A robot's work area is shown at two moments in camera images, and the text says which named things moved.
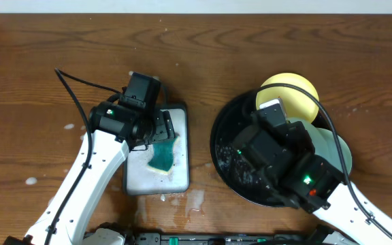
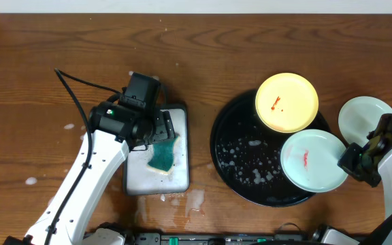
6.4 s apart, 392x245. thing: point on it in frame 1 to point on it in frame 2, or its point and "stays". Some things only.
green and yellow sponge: (162, 156) stays
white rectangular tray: (139, 180) stays
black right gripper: (290, 124) to (348, 162)
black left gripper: (165, 126) stays
